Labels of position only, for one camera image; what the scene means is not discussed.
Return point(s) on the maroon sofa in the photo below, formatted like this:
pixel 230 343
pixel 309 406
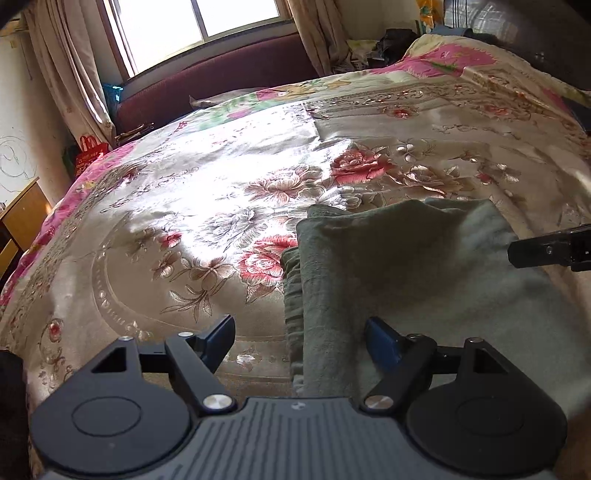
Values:
pixel 212 78

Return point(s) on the yellow packet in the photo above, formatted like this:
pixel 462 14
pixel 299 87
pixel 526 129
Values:
pixel 425 14

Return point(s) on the pile of dark clothes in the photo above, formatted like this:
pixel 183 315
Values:
pixel 397 44

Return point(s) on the floral satin bedspread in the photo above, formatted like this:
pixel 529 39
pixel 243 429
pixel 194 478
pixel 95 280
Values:
pixel 184 207

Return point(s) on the long beige curtain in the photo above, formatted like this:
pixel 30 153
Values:
pixel 64 64

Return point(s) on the teal plastic bag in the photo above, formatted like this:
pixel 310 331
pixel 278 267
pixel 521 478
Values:
pixel 112 94

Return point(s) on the grey-green pants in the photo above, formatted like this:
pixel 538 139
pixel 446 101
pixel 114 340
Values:
pixel 415 286

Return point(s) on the red gift bag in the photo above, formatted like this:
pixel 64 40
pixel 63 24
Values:
pixel 90 154

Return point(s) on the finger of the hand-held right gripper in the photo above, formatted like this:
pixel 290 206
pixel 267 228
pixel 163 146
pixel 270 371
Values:
pixel 545 251

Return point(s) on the dark wooden headboard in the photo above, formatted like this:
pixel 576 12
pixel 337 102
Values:
pixel 531 32

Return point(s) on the dark blue cloth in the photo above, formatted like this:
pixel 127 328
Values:
pixel 582 117

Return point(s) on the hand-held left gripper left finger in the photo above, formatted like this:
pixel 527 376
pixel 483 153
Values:
pixel 220 344

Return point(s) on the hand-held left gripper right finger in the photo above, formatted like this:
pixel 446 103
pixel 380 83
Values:
pixel 381 341

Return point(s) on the window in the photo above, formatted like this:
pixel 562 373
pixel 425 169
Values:
pixel 198 27

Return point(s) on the wooden bedside cabinet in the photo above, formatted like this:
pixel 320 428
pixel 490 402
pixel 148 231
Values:
pixel 21 221

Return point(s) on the short beige curtain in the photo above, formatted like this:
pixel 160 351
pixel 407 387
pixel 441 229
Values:
pixel 318 37

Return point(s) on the brown wicker basket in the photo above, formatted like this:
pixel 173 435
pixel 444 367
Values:
pixel 134 131

